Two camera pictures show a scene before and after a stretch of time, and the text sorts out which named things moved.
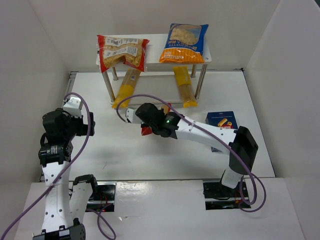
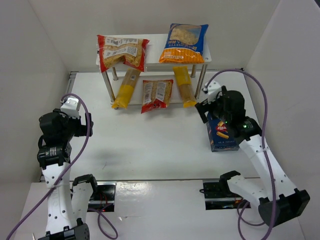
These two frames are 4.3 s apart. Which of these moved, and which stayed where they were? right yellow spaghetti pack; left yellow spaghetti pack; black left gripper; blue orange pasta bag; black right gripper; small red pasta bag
Moved: black right gripper; small red pasta bag
Stayed: left yellow spaghetti pack; blue orange pasta bag; right yellow spaghetti pack; black left gripper
